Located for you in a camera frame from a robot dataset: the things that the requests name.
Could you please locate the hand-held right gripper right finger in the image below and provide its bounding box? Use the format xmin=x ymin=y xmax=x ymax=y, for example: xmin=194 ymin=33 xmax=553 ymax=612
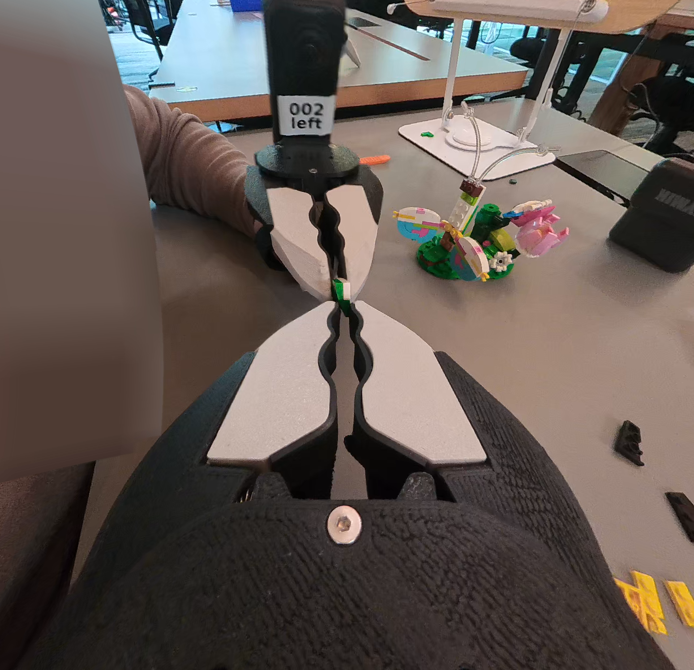
xmin=352 ymin=301 xmax=488 ymax=467

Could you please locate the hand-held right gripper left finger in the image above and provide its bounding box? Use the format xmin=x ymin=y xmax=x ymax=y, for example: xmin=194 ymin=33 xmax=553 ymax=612
xmin=206 ymin=300 xmax=337 ymax=465

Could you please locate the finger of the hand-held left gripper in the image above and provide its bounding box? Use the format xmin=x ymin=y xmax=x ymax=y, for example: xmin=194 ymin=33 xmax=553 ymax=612
xmin=325 ymin=184 xmax=378 ymax=302
xmin=267 ymin=186 xmax=334 ymax=296

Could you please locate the lego flower model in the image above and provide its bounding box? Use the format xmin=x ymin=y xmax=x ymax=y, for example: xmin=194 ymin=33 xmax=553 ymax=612
xmin=391 ymin=179 xmax=570 ymax=283

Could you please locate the black lego wedge plate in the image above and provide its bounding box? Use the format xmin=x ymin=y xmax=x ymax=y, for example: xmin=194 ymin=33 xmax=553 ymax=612
xmin=665 ymin=491 xmax=694 ymax=543
xmin=614 ymin=421 xmax=646 ymax=467

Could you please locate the person's left forearm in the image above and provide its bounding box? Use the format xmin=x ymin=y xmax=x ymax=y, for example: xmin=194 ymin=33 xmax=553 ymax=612
xmin=122 ymin=84 xmax=258 ymax=237

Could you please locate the small yellow lego plate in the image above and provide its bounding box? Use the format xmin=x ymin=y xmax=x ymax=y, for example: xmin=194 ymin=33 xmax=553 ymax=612
xmin=664 ymin=579 xmax=694 ymax=624

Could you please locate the neighbouring table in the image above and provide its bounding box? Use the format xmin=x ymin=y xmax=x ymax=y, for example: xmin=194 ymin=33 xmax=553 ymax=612
xmin=149 ymin=0 xmax=529 ymax=123

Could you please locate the black charger case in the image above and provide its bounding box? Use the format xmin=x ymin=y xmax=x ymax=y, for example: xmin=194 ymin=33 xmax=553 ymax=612
xmin=608 ymin=157 xmax=694 ymax=274

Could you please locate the wooden board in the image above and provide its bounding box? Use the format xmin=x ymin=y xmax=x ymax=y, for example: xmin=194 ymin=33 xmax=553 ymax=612
xmin=400 ymin=0 xmax=694 ymax=33

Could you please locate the black office chair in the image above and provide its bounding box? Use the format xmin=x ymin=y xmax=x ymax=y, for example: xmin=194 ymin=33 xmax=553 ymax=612
xmin=624 ymin=76 xmax=694 ymax=155

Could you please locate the yellow lego frame piece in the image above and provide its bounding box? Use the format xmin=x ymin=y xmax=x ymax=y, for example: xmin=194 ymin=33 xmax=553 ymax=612
xmin=613 ymin=571 xmax=669 ymax=635

